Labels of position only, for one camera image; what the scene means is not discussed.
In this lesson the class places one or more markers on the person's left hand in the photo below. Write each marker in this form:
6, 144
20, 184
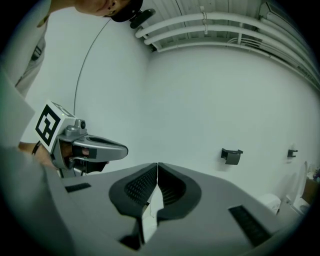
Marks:
67, 150

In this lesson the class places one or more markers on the black wrist band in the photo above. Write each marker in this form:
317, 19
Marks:
36, 148

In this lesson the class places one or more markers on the person's left forearm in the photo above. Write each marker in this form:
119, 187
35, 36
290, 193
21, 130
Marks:
46, 158

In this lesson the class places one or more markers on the white toilet with raised lid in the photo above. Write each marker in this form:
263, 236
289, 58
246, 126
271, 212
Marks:
300, 190

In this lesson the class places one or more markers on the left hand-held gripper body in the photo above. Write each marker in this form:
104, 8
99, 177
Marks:
47, 125

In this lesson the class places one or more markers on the brown cabinet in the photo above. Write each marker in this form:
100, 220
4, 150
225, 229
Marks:
311, 191

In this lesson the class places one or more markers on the thick white ceiling pipe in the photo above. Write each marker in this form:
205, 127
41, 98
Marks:
205, 17
205, 28

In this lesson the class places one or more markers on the black head camera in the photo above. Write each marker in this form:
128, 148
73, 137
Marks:
142, 18

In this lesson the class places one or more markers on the black wall paper holder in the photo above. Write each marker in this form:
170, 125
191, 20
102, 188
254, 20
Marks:
231, 156

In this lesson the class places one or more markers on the person's white shirt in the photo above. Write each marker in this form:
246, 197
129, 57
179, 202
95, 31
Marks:
15, 112

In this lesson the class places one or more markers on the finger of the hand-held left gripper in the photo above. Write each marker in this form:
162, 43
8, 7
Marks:
100, 140
112, 152

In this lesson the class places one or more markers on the small black wall bracket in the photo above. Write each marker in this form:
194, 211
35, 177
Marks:
292, 153

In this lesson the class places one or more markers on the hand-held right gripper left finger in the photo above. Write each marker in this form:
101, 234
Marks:
100, 212

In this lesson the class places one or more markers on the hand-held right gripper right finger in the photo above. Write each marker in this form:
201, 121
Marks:
212, 200

